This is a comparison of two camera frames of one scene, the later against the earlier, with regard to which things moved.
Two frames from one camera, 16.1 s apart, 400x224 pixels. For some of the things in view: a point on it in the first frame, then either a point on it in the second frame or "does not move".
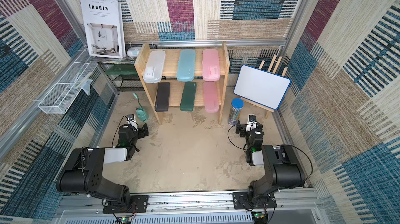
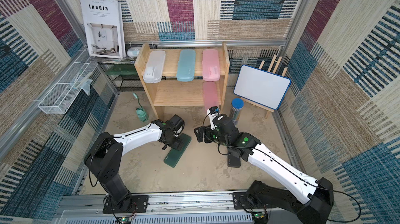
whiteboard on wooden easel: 263,89 does not move
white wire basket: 61,97 does not move
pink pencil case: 210,97 does not move
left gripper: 141,134 -> 176,145
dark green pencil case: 188,97 -> 174,154
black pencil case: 163,97 -> 234,160
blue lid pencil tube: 236,107 does not move
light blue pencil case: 186,65 does not move
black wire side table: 123,75 does not move
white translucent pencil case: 154,67 does not move
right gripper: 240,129 -> 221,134
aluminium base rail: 301,206 does not move
